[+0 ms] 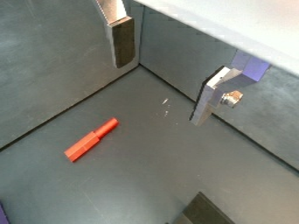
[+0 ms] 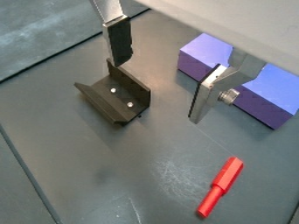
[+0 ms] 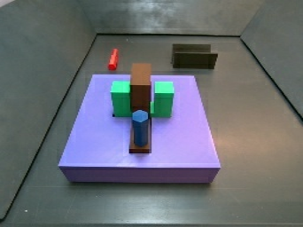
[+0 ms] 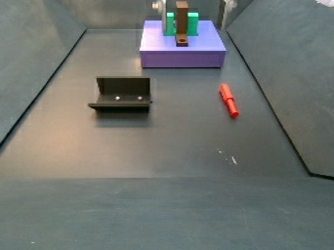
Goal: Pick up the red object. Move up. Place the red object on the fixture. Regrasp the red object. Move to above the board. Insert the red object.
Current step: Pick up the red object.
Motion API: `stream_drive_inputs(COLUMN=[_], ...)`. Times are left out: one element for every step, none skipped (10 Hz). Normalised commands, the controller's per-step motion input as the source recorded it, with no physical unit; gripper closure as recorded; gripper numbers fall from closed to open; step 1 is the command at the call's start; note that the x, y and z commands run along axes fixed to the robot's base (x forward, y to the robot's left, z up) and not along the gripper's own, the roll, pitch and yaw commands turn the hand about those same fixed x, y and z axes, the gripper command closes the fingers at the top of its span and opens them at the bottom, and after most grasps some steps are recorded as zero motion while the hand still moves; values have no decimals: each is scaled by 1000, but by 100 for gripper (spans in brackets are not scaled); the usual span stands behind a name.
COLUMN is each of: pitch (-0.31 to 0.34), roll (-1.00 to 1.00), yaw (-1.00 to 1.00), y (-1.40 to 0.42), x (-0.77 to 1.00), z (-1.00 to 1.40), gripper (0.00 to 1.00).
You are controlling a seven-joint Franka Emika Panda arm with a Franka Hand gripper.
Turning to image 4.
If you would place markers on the red hexagonal peg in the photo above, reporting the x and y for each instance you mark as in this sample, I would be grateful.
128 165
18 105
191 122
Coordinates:
225 93

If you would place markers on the purple base board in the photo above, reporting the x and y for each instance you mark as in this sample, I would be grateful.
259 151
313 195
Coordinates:
158 52

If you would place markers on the green block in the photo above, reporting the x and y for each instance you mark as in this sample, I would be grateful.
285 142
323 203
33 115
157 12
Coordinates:
169 24
192 24

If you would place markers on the brown upright block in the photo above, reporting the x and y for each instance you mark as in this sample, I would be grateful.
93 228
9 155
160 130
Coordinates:
181 23

